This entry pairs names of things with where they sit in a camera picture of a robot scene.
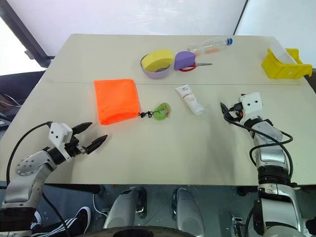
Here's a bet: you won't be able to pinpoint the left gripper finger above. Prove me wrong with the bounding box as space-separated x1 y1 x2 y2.
72 122 93 136
82 134 109 156

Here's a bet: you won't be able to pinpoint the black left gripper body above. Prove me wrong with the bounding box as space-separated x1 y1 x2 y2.
64 137 87 158

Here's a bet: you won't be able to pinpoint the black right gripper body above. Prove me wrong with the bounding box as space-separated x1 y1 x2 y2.
228 101 245 121

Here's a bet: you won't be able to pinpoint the white cream tube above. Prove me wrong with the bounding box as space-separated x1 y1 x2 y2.
174 85 206 116

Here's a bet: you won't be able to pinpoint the orange cloth bag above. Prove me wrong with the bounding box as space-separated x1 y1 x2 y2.
93 78 155 126

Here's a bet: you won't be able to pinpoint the green fabric scrunchie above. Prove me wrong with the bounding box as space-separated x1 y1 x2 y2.
152 102 173 121

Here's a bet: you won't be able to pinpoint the yellow plastic bin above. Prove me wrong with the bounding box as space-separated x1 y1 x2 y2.
261 48 313 80

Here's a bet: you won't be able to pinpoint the clear bottle with blue cap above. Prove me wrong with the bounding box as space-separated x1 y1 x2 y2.
187 37 234 58

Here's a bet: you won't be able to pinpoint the purple sponge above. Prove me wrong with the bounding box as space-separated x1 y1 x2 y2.
174 51 197 71

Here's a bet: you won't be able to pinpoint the silver left robot leg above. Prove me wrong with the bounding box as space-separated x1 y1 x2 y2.
102 187 148 229

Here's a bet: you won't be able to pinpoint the silver robot leg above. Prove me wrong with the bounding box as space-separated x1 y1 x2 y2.
102 187 148 229
172 187 205 235

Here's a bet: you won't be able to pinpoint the black shoe with white stripes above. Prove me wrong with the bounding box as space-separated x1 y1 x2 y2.
31 206 92 237

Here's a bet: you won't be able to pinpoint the lilac bowl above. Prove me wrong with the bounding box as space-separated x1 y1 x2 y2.
140 54 174 80

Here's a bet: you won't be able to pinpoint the yellow round sponge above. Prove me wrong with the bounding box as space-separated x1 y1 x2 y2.
141 49 174 72

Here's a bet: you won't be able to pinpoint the thin dark pole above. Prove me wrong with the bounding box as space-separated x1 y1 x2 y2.
232 0 250 35

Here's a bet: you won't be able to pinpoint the silver right robot leg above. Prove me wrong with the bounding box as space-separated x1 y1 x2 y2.
172 187 205 235

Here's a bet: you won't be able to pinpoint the black round robot waist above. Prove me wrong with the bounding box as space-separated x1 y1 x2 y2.
85 226 205 237

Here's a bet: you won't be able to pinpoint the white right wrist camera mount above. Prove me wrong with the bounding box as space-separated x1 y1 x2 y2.
240 92 264 121

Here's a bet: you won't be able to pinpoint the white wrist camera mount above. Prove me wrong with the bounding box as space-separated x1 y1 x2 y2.
48 122 74 161
240 92 264 121

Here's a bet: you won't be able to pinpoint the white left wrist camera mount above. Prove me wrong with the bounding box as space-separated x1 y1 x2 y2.
48 122 74 161

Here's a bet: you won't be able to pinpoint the red-handled scissors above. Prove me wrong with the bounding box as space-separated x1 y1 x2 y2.
178 62 213 73

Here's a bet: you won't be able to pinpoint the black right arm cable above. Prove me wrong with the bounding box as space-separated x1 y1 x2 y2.
223 116 294 183

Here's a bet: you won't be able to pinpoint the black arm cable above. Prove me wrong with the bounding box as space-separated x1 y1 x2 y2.
6 121 72 237
223 116 294 183

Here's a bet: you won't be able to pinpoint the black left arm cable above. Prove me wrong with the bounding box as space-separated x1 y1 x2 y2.
6 121 72 237

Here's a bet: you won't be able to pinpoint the white floor cable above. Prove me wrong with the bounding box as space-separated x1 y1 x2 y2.
92 194 108 215

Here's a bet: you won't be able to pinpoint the dark slanted frame beam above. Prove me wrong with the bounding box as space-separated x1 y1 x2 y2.
0 0 55 67

